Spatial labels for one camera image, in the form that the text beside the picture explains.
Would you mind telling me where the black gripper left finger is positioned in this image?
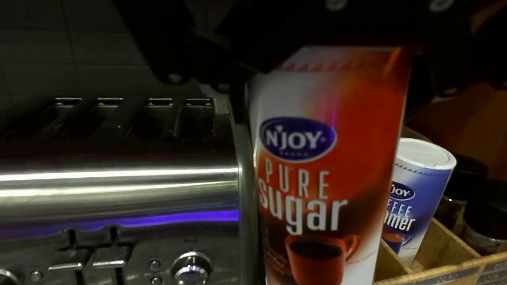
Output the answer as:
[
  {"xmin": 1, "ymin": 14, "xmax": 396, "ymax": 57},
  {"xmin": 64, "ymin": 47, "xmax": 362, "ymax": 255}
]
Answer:
[{"xmin": 112, "ymin": 0, "xmax": 329, "ymax": 125}]

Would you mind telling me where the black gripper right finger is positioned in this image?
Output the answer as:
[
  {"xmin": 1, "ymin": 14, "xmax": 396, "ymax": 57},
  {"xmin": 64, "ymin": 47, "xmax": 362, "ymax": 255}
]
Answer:
[{"xmin": 410, "ymin": 0, "xmax": 492, "ymax": 100}]

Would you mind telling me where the white red sugar container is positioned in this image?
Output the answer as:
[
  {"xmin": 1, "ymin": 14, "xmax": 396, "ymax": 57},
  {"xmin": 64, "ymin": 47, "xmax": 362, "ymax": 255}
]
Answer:
[{"xmin": 245, "ymin": 43, "xmax": 415, "ymax": 285}]

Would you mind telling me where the white blue creamer container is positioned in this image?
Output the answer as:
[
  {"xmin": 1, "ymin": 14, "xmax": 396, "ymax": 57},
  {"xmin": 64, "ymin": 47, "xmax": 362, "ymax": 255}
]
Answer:
[{"xmin": 380, "ymin": 136, "xmax": 459, "ymax": 269}]

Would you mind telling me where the wooden condiment box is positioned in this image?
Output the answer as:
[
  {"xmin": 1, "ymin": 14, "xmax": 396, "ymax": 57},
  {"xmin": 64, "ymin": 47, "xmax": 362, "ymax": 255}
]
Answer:
[{"xmin": 370, "ymin": 125, "xmax": 507, "ymax": 285}]

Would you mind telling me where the dark jar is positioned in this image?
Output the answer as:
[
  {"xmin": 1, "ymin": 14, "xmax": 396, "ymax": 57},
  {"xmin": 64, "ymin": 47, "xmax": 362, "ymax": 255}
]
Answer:
[
  {"xmin": 434, "ymin": 152, "xmax": 491, "ymax": 234},
  {"xmin": 462, "ymin": 179, "xmax": 507, "ymax": 256}
]

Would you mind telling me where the silver four-slot toaster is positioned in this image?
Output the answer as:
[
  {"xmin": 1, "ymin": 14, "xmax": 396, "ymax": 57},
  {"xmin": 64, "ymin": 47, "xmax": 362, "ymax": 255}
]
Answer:
[{"xmin": 0, "ymin": 85, "xmax": 261, "ymax": 285}]

